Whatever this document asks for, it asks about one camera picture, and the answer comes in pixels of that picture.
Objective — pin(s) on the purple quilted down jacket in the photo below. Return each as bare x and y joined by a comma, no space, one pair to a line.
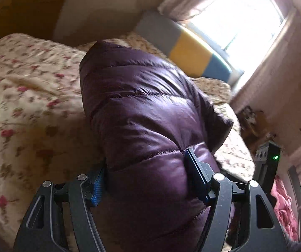
146,113

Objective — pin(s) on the floral duvet on bed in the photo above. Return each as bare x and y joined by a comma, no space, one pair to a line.
43,131

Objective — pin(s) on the right pink curtain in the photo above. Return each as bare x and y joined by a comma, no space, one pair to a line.
278,75

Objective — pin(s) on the grey yellow teal headboard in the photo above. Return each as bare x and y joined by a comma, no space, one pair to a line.
189,52

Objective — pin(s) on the pink ruffled blanket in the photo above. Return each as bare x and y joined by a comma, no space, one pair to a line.
283,208

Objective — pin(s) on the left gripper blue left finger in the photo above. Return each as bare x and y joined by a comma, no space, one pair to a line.
43,229

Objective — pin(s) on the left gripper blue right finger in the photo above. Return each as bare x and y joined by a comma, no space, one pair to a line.
258,230

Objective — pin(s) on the cluttered wooden side table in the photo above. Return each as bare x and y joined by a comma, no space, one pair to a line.
255,129

